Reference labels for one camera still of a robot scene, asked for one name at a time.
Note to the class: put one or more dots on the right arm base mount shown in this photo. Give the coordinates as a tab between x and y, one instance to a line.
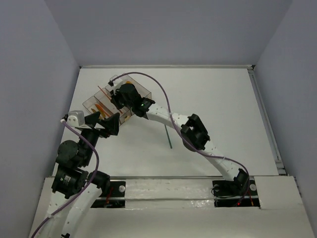
225	195

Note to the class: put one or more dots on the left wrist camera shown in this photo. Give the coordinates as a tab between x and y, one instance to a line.
74	118

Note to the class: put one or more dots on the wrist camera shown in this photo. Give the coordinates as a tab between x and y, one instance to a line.
119	83
74	118

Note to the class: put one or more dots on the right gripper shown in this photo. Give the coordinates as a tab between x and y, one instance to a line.
114	96

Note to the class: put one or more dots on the orange chopstick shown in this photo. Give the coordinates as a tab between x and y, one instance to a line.
108	97

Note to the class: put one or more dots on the teal chopstick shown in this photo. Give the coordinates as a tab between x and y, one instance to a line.
168	137

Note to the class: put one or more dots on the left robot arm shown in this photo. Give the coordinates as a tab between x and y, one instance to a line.
77	182

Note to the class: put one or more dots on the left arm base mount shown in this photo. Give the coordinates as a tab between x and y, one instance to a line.
114	197

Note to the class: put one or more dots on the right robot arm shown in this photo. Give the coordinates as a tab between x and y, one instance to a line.
192	131

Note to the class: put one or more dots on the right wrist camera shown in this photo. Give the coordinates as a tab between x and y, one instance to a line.
119	83

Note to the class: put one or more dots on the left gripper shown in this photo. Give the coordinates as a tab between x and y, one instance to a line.
93	128

